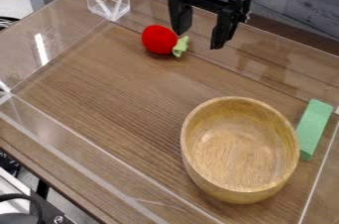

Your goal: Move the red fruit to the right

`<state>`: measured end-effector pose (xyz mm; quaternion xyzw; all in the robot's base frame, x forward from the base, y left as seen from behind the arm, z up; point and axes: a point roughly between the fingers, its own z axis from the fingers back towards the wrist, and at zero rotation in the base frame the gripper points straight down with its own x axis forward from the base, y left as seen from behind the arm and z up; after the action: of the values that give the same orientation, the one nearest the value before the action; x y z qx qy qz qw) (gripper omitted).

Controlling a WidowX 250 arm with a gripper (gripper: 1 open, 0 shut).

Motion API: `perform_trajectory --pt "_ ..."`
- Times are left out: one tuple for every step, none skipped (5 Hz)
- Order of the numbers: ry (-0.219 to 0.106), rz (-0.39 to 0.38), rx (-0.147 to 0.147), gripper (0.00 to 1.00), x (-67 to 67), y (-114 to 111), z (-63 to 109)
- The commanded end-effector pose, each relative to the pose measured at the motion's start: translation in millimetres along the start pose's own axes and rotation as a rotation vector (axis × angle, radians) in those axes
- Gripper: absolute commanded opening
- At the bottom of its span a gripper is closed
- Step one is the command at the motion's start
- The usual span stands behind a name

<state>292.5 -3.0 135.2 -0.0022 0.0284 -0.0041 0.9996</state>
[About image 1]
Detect clear acrylic tray walls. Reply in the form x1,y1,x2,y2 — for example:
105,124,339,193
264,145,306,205
0,0,339,224

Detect black cable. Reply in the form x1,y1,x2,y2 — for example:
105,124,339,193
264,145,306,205
0,192,46,224

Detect green rectangular block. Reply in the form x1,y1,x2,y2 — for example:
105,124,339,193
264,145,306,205
297,99,334,161

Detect black metal bracket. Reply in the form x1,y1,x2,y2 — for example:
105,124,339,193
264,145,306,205
31,192,78,224

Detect wooden bowl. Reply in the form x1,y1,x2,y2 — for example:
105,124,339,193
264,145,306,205
181,96,300,204

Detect red plush strawberry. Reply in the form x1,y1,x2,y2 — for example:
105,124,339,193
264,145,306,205
142,25,190,57

